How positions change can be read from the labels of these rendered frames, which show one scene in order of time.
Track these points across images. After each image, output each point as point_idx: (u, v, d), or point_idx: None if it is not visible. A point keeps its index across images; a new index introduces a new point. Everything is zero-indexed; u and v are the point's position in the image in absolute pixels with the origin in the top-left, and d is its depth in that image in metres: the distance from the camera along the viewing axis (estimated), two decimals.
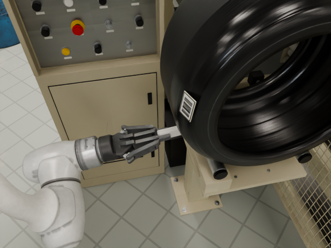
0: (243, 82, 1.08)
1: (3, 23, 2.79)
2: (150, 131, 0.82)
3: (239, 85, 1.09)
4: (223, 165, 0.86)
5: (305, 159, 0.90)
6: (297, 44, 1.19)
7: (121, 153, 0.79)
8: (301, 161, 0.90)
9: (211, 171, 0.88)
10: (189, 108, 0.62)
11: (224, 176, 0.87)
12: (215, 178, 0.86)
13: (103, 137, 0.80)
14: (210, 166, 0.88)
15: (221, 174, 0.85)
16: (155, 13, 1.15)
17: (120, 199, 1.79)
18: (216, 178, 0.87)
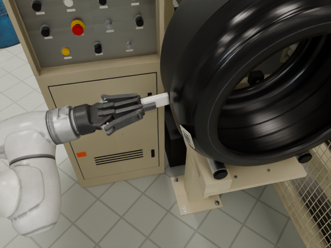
0: (243, 82, 1.08)
1: (3, 23, 2.79)
2: (133, 100, 0.72)
3: (239, 85, 1.09)
4: (215, 166, 0.86)
5: (304, 160, 0.90)
6: (297, 44, 1.19)
7: (99, 123, 0.69)
8: (305, 162, 0.91)
9: None
10: (188, 138, 0.70)
11: (226, 171, 0.85)
12: (221, 178, 0.87)
13: (79, 106, 0.70)
14: None
15: (218, 176, 0.86)
16: (155, 13, 1.15)
17: (120, 199, 1.79)
18: (223, 177, 0.87)
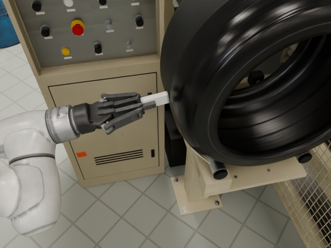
0: (243, 82, 1.08)
1: (3, 23, 2.79)
2: (133, 99, 0.72)
3: (239, 85, 1.09)
4: (212, 172, 0.88)
5: (306, 160, 0.90)
6: (297, 44, 1.19)
7: (99, 122, 0.69)
8: (310, 158, 0.90)
9: (225, 168, 0.88)
10: (202, 156, 0.77)
11: (217, 172, 0.85)
12: (226, 174, 0.86)
13: (78, 105, 0.70)
14: None
15: (220, 177, 0.87)
16: (155, 13, 1.15)
17: (120, 199, 1.79)
18: (225, 173, 0.85)
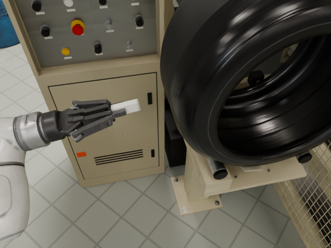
0: (243, 82, 1.08)
1: (3, 23, 2.79)
2: (103, 106, 0.72)
3: (239, 85, 1.09)
4: (224, 166, 0.87)
5: (306, 158, 0.89)
6: (297, 44, 1.19)
7: (68, 130, 0.68)
8: (302, 160, 0.90)
9: (211, 170, 0.87)
10: (250, 167, 0.87)
11: (223, 177, 0.87)
12: (215, 177, 0.86)
13: (47, 112, 0.70)
14: (210, 165, 0.88)
15: (222, 174, 0.85)
16: (155, 13, 1.15)
17: (120, 199, 1.79)
18: (216, 178, 0.86)
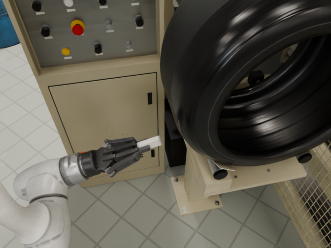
0: (243, 82, 1.08)
1: (3, 23, 2.79)
2: (130, 144, 0.84)
3: (239, 85, 1.09)
4: None
5: (307, 159, 0.90)
6: (297, 44, 1.19)
7: (103, 168, 0.82)
8: (308, 157, 0.89)
9: None
10: (225, 166, 0.83)
11: (214, 177, 0.86)
12: (222, 172, 0.85)
13: (85, 153, 0.83)
14: None
15: (223, 176, 0.86)
16: (155, 13, 1.15)
17: (120, 199, 1.79)
18: (220, 173, 0.85)
